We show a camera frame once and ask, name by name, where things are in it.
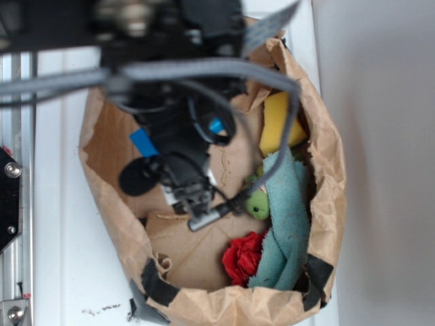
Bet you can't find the aluminium extrusion rail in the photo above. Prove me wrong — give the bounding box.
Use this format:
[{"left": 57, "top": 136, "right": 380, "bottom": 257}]
[{"left": 0, "top": 50, "right": 35, "bottom": 326}]

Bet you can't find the green plush toy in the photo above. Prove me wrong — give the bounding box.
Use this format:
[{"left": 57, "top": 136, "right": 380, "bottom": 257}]
[{"left": 244, "top": 165, "right": 270, "bottom": 220}]

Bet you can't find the red crumpled cloth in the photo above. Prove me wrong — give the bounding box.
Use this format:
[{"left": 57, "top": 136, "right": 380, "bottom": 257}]
[{"left": 222, "top": 231, "right": 268, "bottom": 287}]

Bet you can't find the blue block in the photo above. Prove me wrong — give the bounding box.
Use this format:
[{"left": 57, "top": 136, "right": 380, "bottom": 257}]
[{"left": 129, "top": 118, "right": 224, "bottom": 158}]

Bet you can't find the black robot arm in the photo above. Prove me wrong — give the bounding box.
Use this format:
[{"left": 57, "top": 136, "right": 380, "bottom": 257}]
[{"left": 1, "top": 1, "right": 247, "bottom": 221}]

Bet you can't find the grey braided cable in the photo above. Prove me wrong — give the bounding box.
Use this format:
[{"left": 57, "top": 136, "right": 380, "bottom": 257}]
[{"left": 0, "top": 59, "right": 300, "bottom": 211}]

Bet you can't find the brown paper bag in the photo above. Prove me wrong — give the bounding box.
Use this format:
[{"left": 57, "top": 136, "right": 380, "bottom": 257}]
[{"left": 79, "top": 36, "right": 347, "bottom": 325}]

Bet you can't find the yellow sponge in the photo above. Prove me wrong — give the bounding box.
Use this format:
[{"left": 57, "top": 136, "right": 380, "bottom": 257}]
[{"left": 259, "top": 92, "right": 308, "bottom": 157}]

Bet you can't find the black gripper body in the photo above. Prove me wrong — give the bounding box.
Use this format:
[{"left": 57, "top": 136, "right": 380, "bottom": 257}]
[{"left": 101, "top": 1, "right": 245, "bottom": 216}]

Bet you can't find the black octagonal mount plate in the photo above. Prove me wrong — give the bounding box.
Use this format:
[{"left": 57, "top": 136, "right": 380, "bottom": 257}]
[{"left": 0, "top": 148, "right": 22, "bottom": 254}]

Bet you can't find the metal corner bracket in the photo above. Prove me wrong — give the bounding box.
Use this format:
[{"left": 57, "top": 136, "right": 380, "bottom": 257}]
[{"left": 0, "top": 299, "right": 31, "bottom": 326}]

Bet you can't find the white ribbon cable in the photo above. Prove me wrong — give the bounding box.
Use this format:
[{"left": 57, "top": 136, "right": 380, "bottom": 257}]
[{"left": 240, "top": 0, "right": 302, "bottom": 58}]

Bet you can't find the teal towel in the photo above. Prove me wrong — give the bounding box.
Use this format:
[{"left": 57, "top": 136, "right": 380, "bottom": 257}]
[{"left": 248, "top": 149, "right": 310, "bottom": 291}]

